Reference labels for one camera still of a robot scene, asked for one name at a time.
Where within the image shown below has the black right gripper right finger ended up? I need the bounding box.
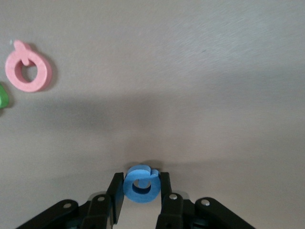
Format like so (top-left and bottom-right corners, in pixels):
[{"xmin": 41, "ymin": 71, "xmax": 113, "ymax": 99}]
[{"xmin": 156, "ymin": 171, "xmax": 255, "ymax": 229}]

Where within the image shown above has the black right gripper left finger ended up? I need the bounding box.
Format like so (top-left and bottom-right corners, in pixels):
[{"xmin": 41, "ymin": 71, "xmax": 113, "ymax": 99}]
[{"xmin": 16, "ymin": 172, "xmax": 124, "ymax": 229}]

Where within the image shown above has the blue capital letter G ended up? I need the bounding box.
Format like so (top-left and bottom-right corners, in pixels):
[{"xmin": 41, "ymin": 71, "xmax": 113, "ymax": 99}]
[{"xmin": 123, "ymin": 165, "xmax": 161, "ymax": 204}]

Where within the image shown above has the green capital letter B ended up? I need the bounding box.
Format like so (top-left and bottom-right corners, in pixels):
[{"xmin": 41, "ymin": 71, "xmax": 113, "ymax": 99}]
[{"xmin": 0, "ymin": 82, "xmax": 10, "ymax": 109}]

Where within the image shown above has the pink capital letter Q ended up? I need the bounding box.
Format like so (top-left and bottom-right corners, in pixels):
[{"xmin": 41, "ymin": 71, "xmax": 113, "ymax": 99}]
[{"xmin": 5, "ymin": 40, "xmax": 53, "ymax": 93}]

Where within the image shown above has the brown table cover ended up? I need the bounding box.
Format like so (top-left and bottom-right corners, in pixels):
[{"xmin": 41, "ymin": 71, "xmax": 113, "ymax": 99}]
[{"xmin": 0, "ymin": 0, "xmax": 305, "ymax": 229}]

